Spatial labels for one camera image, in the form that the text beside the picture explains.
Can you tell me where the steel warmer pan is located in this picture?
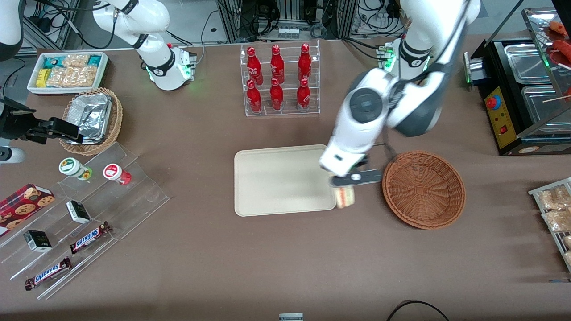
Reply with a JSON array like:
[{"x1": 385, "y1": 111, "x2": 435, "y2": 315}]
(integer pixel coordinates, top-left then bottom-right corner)
[
  {"x1": 521, "y1": 85, "x2": 571, "y2": 126},
  {"x1": 504, "y1": 44, "x2": 554, "y2": 84}
]

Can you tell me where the grey wire rack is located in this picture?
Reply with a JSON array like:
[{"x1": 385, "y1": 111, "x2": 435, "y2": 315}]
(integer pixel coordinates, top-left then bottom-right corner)
[{"x1": 529, "y1": 177, "x2": 571, "y2": 272}]

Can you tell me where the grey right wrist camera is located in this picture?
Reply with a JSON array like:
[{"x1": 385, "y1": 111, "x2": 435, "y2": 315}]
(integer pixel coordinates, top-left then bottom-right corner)
[{"x1": 0, "y1": 147, "x2": 26, "y2": 164}]

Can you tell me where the red cookie box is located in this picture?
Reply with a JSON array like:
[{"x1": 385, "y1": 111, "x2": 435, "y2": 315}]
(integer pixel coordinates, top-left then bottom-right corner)
[{"x1": 0, "y1": 184, "x2": 55, "y2": 237}]

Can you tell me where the black floor cable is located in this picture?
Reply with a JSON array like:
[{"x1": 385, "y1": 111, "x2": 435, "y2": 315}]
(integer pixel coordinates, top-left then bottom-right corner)
[{"x1": 386, "y1": 300, "x2": 451, "y2": 321}]

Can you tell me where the Snickers chocolate bar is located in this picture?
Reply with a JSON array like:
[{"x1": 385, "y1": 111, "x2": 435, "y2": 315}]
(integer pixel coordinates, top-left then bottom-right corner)
[
  {"x1": 25, "y1": 257, "x2": 72, "y2": 291},
  {"x1": 70, "y1": 222, "x2": 112, "y2": 255}
]

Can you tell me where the green lidded cup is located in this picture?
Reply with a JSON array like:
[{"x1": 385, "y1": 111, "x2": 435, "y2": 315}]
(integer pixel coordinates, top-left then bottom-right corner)
[{"x1": 59, "y1": 157, "x2": 93, "y2": 181}]

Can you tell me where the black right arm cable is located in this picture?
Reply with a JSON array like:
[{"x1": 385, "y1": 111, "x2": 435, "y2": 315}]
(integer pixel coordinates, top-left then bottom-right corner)
[{"x1": 27, "y1": 0, "x2": 117, "y2": 49}]

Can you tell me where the clear acrylic bottle rack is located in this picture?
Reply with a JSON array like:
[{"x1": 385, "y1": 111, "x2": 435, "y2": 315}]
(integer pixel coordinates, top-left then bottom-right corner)
[{"x1": 240, "y1": 40, "x2": 321, "y2": 117}]

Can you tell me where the clear cracker bag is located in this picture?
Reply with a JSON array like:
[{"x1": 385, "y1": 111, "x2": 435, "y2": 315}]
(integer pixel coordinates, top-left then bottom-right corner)
[
  {"x1": 47, "y1": 66, "x2": 97, "y2": 88},
  {"x1": 62, "y1": 54, "x2": 91, "y2": 69}
]

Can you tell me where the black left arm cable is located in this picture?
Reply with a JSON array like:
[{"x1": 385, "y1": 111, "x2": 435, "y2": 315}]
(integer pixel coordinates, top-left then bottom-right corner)
[{"x1": 372, "y1": 0, "x2": 473, "y2": 163}]

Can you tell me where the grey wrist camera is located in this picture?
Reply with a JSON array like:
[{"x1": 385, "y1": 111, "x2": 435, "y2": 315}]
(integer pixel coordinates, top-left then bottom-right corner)
[
  {"x1": 0, "y1": 147, "x2": 26, "y2": 164},
  {"x1": 330, "y1": 169, "x2": 383, "y2": 187}
]

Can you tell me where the clear acrylic stepped display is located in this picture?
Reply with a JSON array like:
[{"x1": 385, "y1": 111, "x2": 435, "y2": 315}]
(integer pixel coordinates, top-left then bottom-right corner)
[{"x1": 0, "y1": 142, "x2": 170, "y2": 300}]

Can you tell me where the red lidded cup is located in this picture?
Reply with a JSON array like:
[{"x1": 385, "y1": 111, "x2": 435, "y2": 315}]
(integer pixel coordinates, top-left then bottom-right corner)
[{"x1": 103, "y1": 163, "x2": 132, "y2": 185}]

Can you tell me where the aluminium frame rack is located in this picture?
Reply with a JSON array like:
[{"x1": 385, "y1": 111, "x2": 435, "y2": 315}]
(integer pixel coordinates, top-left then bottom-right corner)
[{"x1": 214, "y1": 0, "x2": 357, "y2": 44}]

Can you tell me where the silver foil container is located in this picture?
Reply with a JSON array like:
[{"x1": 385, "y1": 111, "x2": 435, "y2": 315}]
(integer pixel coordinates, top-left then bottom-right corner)
[{"x1": 67, "y1": 94, "x2": 112, "y2": 144}]

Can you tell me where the triangle sandwich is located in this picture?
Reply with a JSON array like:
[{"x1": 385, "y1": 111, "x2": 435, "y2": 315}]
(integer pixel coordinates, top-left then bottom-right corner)
[{"x1": 335, "y1": 186, "x2": 356, "y2": 209}]

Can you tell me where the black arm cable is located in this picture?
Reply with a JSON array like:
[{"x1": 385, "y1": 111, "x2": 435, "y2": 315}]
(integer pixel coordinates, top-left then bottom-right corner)
[
  {"x1": 372, "y1": 0, "x2": 473, "y2": 163},
  {"x1": 27, "y1": 0, "x2": 117, "y2": 49}
]

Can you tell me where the small black box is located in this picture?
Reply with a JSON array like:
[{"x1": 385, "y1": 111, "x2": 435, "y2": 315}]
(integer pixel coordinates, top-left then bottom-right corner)
[
  {"x1": 23, "y1": 230, "x2": 53, "y2": 253},
  {"x1": 66, "y1": 200, "x2": 91, "y2": 224}
]

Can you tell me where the red sausage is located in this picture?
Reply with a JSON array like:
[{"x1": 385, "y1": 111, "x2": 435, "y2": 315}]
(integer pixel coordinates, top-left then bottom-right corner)
[{"x1": 552, "y1": 39, "x2": 571, "y2": 67}]

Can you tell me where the red cola bottle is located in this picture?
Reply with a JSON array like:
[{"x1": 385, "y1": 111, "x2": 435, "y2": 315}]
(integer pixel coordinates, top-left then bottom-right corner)
[
  {"x1": 247, "y1": 47, "x2": 264, "y2": 85},
  {"x1": 298, "y1": 43, "x2": 312, "y2": 82},
  {"x1": 270, "y1": 45, "x2": 285, "y2": 84},
  {"x1": 297, "y1": 78, "x2": 311, "y2": 110},
  {"x1": 270, "y1": 78, "x2": 284, "y2": 111},
  {"x1": 247, "y1": 79, "x2": 262, "y2": 113}
]

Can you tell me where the light wicker basket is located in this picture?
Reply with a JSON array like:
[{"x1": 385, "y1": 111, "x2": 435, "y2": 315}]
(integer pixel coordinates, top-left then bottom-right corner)
[{"x1": 59, "y1": 87, "x2": 123, "y2": 156}]

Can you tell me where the brown wicker basket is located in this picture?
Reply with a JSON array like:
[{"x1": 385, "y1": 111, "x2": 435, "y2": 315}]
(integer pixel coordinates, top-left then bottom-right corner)
[{"x1": 382, "y1": 151, "x2": 467, "y2": 230}]

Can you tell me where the white rectangular snack bin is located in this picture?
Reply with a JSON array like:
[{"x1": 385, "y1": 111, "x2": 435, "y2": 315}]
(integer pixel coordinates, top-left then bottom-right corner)
[{"x1": 27, "y1": 52, "x2": 109, "y2": 95}]

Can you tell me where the grey box with green light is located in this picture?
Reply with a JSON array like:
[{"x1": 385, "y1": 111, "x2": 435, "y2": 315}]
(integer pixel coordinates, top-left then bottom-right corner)
[{"x1": 463, "y1": 51, "x2": 487, "y2": 86}]

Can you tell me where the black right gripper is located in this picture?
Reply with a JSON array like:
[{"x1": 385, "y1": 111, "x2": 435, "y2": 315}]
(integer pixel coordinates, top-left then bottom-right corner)
[{"x1": 0, "y1": 102, "x2": 84, "y2": 144}]

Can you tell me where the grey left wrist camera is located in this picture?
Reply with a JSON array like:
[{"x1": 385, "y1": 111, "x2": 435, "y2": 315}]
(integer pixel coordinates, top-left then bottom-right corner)
[{"x1": 330, "y1": 169, "x2": 383, "y2": 187}]

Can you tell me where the beige plastic tray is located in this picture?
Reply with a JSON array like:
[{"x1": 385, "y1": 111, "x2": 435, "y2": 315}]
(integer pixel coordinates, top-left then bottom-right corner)
[{"x1": 234, "y1": 144, "x2": 337, "y2": 217}]

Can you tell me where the black food warmer machine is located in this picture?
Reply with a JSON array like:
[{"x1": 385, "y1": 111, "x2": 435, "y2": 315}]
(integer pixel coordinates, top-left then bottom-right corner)
[{"x1": 480, "y1": 7, "x2": 571, "y2": 156}]

